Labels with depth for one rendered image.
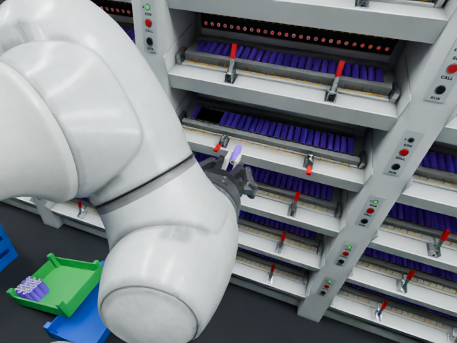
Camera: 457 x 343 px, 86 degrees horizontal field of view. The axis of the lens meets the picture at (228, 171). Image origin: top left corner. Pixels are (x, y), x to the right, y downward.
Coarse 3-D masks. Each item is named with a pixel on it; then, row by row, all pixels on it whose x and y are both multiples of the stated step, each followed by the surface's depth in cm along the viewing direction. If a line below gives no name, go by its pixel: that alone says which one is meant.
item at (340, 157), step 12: (192, 120) 81; (204, 132) 80; (216, 132) 80; (228, 132) 78; (240, 132) 78; (276, 144) 76; (288, 144) 75; (300, 144) 75; (300, 156) 74; (324, 156) 73; (336, 156) 72; (348, 156) 72
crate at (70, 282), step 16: (48, 256) 112; (48, 272) 113; (64, 272) 112; (80, 272) 110; (96, 272) 102; (64, 288) 104; (80, 288) 96; (32, 304) 96; (48, 304) 98; (64, 304) 90
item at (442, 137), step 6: (456, 108) 53; (456, 114) 53; (450, 120) 55; (456, 120) 57; (444, 126) 56; (450, 126) 56; (456, 126) 56; (444, 132) 57; (450, 132) 57; (456, 132) 56; (438, 138) 59; (444, 138) 58; (450, 138) 58; (456, 138) 58; (456, 144) 59
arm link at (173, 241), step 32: (192, 160) 23; (160, 192) 19; (192, 192) 21; (128, 224) 19; (160, 224) 19; (192, 224) 20; (224, 224) 23; (128, 256) 17; (160, 256) 17; (192, 256) 18; (224, 256) 21; (128, 288) 16; (160, 288) 16; (192, 288) 17; (224, 288) 20; (128, 320) 17; (160, 320) 16; (192, 320) 17
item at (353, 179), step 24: (216, 96) 86; (264, 120) 84; (336, 120) 78; (192, 144) 80; (216, 144) 78; (240, 144) 78; (360, 144) 77; (264, 168) 78; (288, 168) 74; (336, 168) 72; (360, 168) 72
